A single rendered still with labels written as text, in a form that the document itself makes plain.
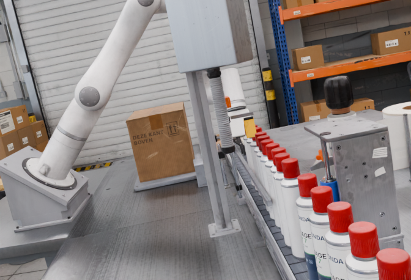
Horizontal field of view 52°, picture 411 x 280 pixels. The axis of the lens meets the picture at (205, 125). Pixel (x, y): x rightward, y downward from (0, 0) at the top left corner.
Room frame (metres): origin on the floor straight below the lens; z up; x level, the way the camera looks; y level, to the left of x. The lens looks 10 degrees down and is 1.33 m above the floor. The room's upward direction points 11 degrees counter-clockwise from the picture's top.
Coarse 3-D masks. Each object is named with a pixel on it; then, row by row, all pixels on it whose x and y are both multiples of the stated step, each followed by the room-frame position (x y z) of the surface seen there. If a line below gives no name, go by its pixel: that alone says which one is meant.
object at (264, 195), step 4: (236, 148) 1.53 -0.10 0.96; (236, 152) 1.47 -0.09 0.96; (240, 156) 1.40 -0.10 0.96; (240, 160) 1.37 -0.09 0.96; (244, 160) 1.34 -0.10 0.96; (244, 164) 1.29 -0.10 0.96; (248, 168) 1.24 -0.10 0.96; (248, 172) 1.21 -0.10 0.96; (252, 172) 1.19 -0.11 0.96; (252, 176) 1.16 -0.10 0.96; (252, 180) 1.15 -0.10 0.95; (256, 180) 1.11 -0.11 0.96; (256, 184) 1.08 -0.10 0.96; (260, 184) 1.08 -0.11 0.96; (260, 188) 1.04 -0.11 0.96; (260, 192) 1.03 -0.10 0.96; (264, 192) 1.01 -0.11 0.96; (264, 196) 0.98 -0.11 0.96; (268, 196) 0.97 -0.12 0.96; (264, 200) 0.98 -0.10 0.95; (268, 200) 0.95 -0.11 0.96; (268, 204) 0.95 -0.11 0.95
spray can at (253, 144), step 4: (256, 128) 1.20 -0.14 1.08; (260, 128) 1.20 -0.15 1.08; (256, 132) 1.20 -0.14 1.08; (252, 140) 1.21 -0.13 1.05; (252, 144) 1.20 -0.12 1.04; (252, 148) 1.20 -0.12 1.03; (252, 152) 1.20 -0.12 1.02; (252, 156) 1.21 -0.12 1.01; (256, 164) 1.19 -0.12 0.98; (256, 168) 1.20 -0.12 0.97; (256, 172) 1.20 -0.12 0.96; (256, 176) 1.20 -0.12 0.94; (260, 196) 1.20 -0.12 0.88
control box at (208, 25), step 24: (168, 0) 1.08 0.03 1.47; (192, 0) 1.05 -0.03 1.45; (216, 0) 1.01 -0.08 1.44; (240, 0) 1.06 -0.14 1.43; (192, 24) 1.05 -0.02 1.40; (216, 24) 1.02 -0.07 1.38; (240, 24) 1.04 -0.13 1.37; (192, 48) 1.06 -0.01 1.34; (216, 48) 1.02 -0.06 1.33; (240, 48) 1.02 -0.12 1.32
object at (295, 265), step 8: (240, 152) 1.78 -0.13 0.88; (240, 168) 1.54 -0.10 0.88; (248, 176) 1.43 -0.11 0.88; (248, 184) 1.34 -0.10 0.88; (256, 192) 1.25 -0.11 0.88; (256, 200) 1.18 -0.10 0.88; (264, 208) 1.11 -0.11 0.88; (264, 216) 1.05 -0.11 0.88; (272, 224) 1.00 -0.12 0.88; (272, 232) 0.95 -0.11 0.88; (280, 232) 0.94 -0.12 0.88; (280, 240) 0.90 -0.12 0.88; (280, 248) 0.87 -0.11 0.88; (288, 248) 0.86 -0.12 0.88; (288, 256) 0.83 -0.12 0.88; (288, 264) 0.83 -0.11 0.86; (296, 264) 0.79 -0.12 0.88; (304, 264) 0.78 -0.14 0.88; (296, 272) 0.76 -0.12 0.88; (304, 272) 0.76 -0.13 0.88
